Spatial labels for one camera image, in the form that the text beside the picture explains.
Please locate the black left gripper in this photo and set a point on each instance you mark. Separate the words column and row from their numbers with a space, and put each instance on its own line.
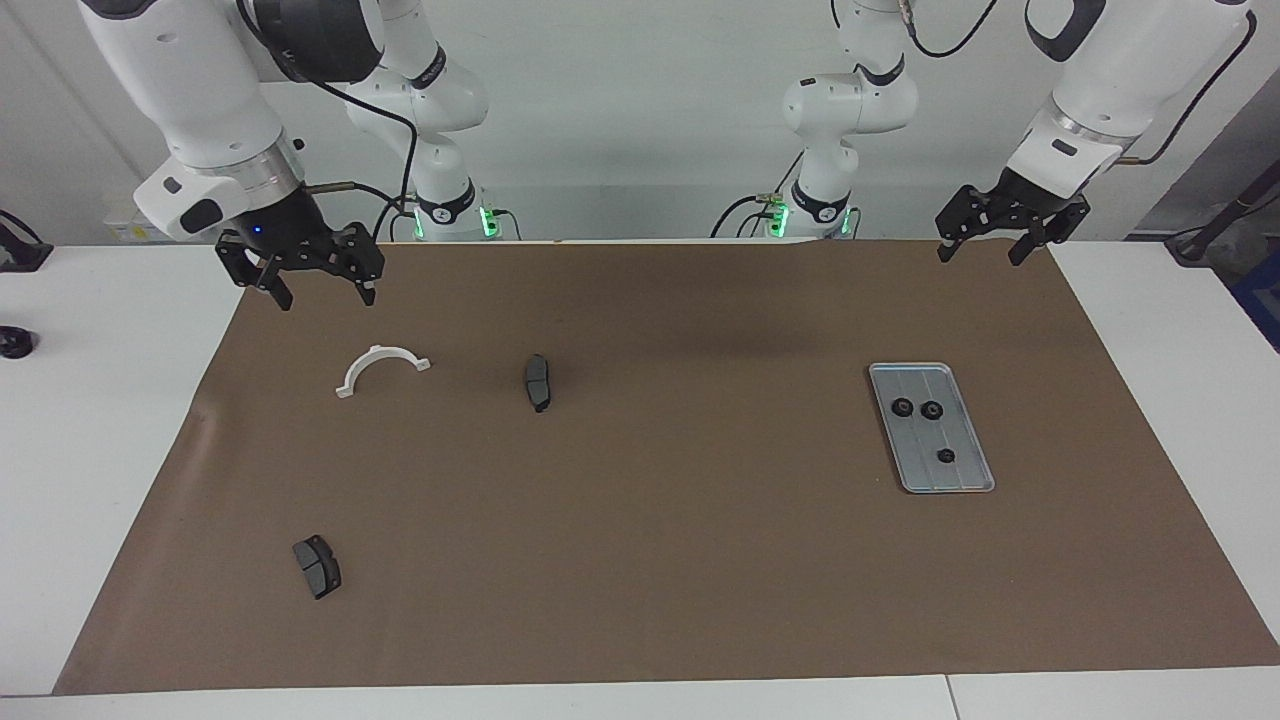
column 1020, row 205

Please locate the black stand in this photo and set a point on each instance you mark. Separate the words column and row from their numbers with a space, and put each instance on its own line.
column 1190, row 245

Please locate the white semicircular plastic bracket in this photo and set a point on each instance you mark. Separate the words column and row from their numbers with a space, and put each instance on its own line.
column 378, row 351

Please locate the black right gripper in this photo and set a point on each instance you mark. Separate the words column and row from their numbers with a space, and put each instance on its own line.
column 300, row 240

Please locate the brown paper table mat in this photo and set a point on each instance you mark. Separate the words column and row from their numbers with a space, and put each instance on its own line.
column 640, row 560

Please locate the grooved grey brake pad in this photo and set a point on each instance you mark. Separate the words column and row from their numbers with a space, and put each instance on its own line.
column 318, row 570

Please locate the large black bearing gear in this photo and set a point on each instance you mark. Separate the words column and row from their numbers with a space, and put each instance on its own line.
column 932, row 410
column 901, row 407

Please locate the black table clamp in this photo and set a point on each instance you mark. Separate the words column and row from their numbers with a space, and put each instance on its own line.
column 20, row 252

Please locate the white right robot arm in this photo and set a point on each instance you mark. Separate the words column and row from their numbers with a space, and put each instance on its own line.
column 200, row 90

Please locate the plain grey brake pad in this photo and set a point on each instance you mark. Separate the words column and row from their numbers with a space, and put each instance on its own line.
column 538, row 385

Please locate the black round knob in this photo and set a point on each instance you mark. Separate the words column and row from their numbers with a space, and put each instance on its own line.
column 14, row 343

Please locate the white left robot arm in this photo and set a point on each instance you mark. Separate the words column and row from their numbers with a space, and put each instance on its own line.
column 1120, row 70

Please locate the blue crate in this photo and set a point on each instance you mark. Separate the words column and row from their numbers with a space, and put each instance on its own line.
column 1262, row 295

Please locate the silver metal tray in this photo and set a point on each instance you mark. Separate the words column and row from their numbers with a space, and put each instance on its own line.
column 925, row 445

